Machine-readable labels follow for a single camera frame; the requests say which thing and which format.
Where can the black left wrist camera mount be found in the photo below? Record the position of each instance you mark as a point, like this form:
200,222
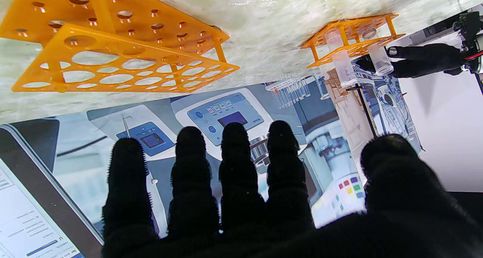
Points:
468,26

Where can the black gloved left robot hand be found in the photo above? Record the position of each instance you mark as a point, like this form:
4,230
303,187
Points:
422,60

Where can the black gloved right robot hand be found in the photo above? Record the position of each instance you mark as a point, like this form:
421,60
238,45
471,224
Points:
339,239

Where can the clear plastic test tube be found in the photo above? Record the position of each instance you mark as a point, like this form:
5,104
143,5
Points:
379,58
342,63

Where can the orange test tube rack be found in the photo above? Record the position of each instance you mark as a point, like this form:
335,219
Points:
353,26
94,43

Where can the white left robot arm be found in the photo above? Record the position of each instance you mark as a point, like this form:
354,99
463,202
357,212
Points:
479,46

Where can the printed laboratory backdrop poster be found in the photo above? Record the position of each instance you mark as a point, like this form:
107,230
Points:
94,137

